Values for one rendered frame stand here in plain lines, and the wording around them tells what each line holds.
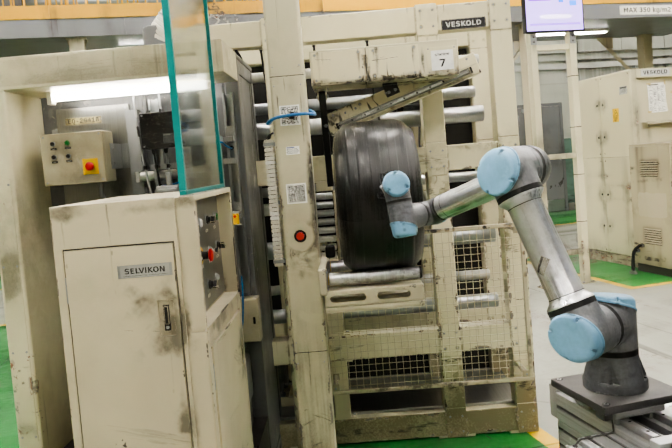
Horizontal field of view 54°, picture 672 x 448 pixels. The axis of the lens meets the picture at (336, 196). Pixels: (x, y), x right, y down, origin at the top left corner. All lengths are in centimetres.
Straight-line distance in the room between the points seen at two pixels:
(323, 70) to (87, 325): 138
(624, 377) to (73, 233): 145
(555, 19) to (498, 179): 489
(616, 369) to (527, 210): 43
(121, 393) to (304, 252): 87
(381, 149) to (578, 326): 101
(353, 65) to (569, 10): 405
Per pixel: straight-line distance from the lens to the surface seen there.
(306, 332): 253
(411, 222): 190
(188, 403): 194
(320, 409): 262
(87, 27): 783
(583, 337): 159
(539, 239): 162
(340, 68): 272
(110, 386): 198
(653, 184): 688
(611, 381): 177
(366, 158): 228
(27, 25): 793
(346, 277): 240
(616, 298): 172
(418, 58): 275
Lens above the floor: 133
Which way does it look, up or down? 3 degrees down
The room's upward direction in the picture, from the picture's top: 5 degrees counter-clockwise
